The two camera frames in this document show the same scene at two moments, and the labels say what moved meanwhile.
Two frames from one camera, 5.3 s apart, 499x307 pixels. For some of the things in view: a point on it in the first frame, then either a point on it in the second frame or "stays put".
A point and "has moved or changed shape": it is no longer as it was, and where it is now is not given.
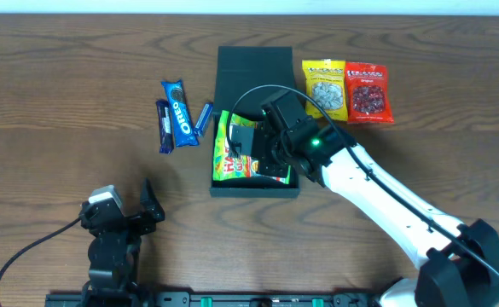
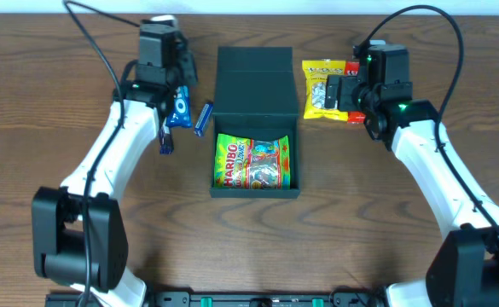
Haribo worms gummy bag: x=227 y=166 has moved or changed shape
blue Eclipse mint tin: x=203 y=120 stays put
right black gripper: x=260 y=150 -> x=333 y=91
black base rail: x=211 y=299 stays put
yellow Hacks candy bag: x=326 y=83 stays put
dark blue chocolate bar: x=166 y=142 stays put
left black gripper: x=129 y=222 -> x=187 y=68
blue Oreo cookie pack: x=184 y=130 has moved or changed shape
